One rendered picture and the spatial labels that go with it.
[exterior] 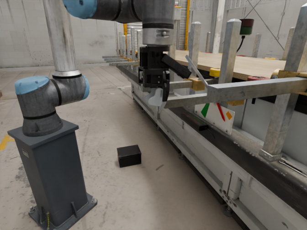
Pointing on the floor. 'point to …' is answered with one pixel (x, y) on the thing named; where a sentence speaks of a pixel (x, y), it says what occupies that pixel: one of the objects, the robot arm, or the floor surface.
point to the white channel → (218, 26)
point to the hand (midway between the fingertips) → (161, 108)
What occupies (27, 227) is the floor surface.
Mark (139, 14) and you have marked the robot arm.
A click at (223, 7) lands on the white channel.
